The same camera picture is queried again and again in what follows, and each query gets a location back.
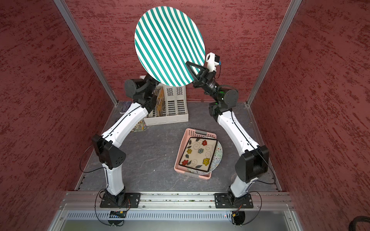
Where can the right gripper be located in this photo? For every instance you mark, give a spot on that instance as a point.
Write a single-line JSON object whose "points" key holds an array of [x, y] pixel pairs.
{"points": [[200, 82]]}

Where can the green striped round plate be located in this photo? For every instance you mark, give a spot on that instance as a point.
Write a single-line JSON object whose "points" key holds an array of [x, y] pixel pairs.
{"points": [[165, 40]]}

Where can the square flower plate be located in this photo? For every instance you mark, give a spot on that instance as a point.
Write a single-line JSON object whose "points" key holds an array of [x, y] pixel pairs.
{"points": [[198, 154]]}

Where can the colourful patterned round plate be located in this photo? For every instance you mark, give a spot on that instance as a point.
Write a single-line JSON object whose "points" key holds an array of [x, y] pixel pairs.
{"points": [[218, 154]]}

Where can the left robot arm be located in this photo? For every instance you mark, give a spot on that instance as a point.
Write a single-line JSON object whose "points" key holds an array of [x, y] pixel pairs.
{"points": [[107, 145]]}

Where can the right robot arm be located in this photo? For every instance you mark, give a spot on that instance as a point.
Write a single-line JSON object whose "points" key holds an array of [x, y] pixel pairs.
{"points": [[254, 158]]}

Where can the white file organizer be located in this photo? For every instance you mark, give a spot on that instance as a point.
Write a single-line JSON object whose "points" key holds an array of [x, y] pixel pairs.
{"points": [[174, 109]]}

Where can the yellow cover book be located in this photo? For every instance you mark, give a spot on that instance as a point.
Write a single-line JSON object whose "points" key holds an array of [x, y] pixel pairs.
{"points": [[160, 104]]}

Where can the pink plastic basket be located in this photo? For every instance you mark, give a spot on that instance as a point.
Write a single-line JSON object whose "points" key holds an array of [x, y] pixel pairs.
{"points": [[187, 135]]}

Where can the blue cover book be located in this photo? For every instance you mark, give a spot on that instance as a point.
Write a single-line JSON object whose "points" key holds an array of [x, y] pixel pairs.
{"points": [[124, 106]]}

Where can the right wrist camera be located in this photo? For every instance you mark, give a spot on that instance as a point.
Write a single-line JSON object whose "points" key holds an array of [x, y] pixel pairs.
{"points": [[212, 61]]}

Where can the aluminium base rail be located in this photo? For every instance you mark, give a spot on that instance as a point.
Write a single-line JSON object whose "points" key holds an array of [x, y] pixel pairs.
{"points": [[167, 200]]}

